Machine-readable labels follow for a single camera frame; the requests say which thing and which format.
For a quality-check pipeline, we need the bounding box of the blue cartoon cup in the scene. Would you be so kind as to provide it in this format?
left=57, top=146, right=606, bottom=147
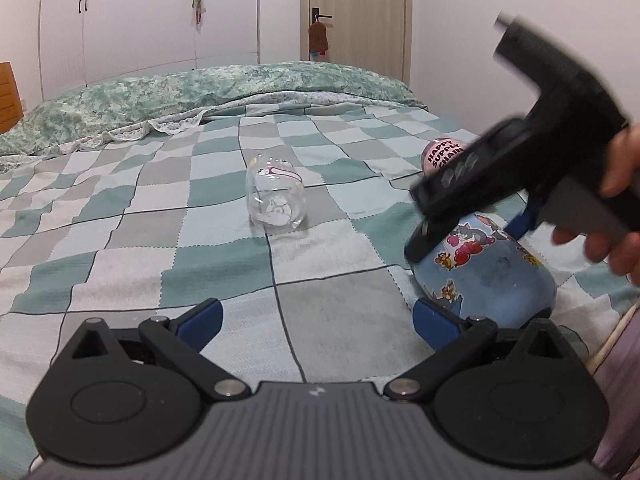
left=411, top=214, right=556, bottom=328

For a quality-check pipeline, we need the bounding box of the pink cup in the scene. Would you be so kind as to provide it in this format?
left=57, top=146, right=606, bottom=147
left=421, top=136, right=466, bottom=176

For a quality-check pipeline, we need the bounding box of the clear glass cup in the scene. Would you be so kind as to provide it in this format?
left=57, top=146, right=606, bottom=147
left=245, top=154, right=306, bottom=230

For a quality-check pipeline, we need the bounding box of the person's right hand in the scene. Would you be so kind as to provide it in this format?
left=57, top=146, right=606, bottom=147
left=584, top=124, right=640, bottom=286

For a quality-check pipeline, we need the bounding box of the checkered bed sheet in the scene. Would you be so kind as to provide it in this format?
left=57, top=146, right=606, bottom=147
left=0, top=102, right=632, bottom=476

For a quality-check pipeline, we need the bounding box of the brown plush toy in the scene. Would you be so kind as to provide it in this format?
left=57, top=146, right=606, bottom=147
left=308, top=21, right=329, bottom=58

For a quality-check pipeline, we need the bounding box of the beige wooden door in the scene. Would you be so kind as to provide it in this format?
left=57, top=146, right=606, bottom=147
left=300, top=0, right=412, bottom=82

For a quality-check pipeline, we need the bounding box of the green floral quilt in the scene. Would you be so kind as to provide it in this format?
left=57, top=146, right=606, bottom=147
left=1, top=61, right=421, bottom=156

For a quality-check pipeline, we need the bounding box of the wooden headboard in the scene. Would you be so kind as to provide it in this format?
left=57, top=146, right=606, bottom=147
left=0, top=62, right=24, bottom=133

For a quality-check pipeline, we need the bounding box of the white wardrobe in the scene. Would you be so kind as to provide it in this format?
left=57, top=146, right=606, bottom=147
left=39, top=0, right=258, bottom=100

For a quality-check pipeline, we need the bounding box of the black door handle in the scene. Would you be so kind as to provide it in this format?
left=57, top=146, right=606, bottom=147
left=311, top=6, right=332, bottom=24

